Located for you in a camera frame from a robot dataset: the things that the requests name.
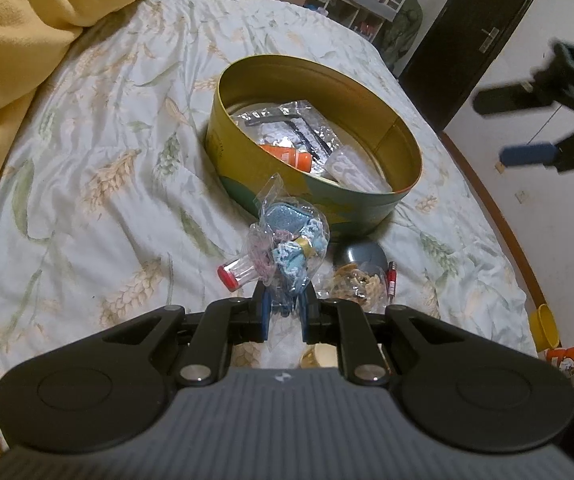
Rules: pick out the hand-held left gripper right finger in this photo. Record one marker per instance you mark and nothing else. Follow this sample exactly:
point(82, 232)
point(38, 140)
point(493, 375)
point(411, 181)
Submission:
point(305, 317)

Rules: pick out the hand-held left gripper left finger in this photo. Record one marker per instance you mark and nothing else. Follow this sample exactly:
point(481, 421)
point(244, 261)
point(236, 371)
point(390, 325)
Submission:
point(265, 317)

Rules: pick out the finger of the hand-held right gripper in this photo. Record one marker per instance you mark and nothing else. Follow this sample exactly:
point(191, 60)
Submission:
point(527, 155)
point(507, 99)

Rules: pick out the clear vial with red cap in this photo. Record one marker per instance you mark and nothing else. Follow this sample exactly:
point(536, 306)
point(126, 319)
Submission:
point(232, 275)

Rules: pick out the clear bag of blue accessories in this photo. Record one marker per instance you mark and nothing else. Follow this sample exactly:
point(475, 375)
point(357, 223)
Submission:
point(287, 230)

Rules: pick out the clear plastic packet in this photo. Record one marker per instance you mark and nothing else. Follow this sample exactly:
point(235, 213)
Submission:
point(352, 167)

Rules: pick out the orange squeeze tube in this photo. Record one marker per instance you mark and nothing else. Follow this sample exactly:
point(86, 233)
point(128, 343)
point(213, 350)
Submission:
point(287, 155)

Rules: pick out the round floral tin container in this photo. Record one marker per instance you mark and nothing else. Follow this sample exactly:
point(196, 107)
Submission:
point(287, 77)

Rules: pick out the grey round disc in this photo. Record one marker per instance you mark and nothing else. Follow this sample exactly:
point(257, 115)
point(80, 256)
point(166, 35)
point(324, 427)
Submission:
point(359, 255)

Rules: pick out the dark door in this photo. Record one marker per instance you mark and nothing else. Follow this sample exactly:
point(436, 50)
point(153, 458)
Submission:
point(477, 20)

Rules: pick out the red lighter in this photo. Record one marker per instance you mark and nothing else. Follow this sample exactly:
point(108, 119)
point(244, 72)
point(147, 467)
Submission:
point(392, 280)

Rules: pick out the green jacket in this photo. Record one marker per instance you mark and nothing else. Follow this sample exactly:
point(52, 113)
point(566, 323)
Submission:
point(402, 30)

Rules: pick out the yellow cup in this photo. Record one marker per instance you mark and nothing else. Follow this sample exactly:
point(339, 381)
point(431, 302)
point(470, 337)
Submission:
point(544, 327)

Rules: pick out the white storage shelf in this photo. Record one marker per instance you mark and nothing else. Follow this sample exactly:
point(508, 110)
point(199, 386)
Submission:
point(357, 0)

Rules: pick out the orange snack packet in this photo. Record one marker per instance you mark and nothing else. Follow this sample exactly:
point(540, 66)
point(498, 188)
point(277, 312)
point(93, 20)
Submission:
point(569, 357)

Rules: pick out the floral bed sheet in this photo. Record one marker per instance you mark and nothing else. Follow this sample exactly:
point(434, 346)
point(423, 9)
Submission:
point(92, 160)

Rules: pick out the yellow blanket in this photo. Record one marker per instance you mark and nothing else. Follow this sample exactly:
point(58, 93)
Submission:
point(17, 35)

